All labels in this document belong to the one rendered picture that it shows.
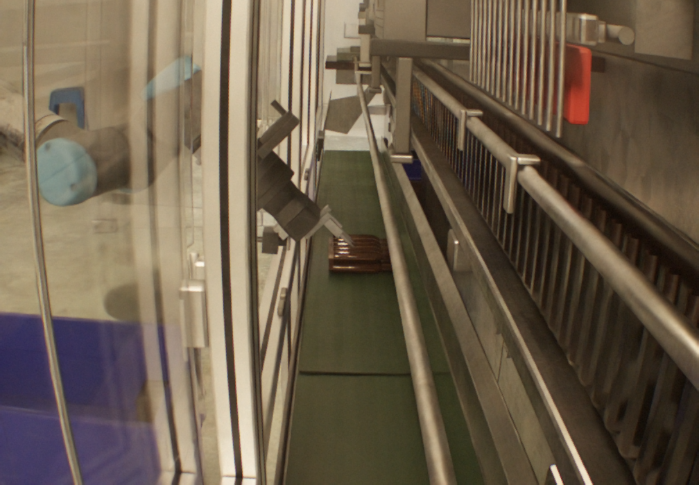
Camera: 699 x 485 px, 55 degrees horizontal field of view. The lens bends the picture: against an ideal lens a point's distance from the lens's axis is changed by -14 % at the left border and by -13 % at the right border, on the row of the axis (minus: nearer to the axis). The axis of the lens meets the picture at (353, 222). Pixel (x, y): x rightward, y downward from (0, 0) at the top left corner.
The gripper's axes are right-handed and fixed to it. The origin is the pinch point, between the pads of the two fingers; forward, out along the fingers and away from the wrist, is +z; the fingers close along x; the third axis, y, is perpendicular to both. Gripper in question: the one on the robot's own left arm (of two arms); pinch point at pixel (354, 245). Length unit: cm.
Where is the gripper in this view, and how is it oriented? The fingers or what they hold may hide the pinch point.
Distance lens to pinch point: 105.8
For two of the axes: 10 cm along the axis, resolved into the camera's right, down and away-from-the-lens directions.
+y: -7.3, 6.7, 1.5
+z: 6.9, 7.0, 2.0
